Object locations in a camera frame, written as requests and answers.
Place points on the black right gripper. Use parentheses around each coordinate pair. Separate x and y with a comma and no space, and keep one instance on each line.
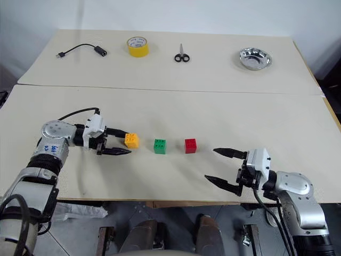
(249,177)

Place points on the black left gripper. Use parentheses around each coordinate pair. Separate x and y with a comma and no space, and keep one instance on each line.
(99,143)

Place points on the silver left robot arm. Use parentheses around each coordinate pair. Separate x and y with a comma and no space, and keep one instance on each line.
(53,130)

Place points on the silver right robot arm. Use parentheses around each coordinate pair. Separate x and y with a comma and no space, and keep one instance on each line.
(298,184)

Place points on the yellow toy brick cube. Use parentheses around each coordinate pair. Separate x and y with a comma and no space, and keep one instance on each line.
(131,140)

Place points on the green toy brick cube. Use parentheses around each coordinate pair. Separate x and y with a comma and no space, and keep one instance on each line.
(160,146)

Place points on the red toy brick cube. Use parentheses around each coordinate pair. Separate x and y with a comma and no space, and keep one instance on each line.
(190,146)

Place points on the dark rounded shape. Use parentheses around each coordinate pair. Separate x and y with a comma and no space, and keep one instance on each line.
(210,234)
(141,237)

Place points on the white plastic bag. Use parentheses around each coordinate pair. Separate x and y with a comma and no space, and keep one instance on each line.
(80,212)

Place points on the yellow tape roll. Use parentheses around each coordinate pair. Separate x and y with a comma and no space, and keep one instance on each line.
(138,52)

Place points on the stainless steel bowl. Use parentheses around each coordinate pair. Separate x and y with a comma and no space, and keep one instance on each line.
(255,57)

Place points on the black object at edge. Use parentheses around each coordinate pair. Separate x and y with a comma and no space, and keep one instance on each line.
(2,98)

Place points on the dark furniture piece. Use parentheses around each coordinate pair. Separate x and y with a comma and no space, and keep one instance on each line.
(330,72)

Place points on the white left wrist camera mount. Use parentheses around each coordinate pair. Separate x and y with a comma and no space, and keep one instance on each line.
(94,125)

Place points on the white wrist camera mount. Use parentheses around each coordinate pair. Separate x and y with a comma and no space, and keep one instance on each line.
(259,160)
(94,125)

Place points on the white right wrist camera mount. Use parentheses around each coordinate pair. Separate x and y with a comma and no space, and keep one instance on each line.
(259,160)

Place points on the black metal bracket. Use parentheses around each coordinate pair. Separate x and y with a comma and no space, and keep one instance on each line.
(253,240)
(105,240)

